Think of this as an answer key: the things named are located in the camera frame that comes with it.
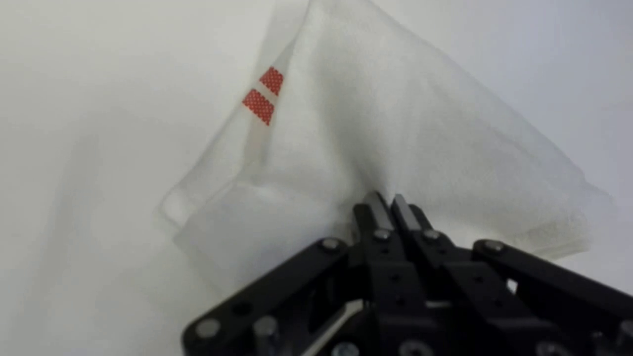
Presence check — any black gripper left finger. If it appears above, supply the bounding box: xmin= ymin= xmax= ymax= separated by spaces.
xmin=180 ymin=190 xmax=397 ymax=356

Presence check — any white towel with red stripes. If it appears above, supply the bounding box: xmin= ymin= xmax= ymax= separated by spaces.
xmin=160 ymin=0 xmax=613 ymax=285

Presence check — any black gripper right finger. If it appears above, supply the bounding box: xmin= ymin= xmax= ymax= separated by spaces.
xmin=389 ymin=194 xmax=633 ymax=356

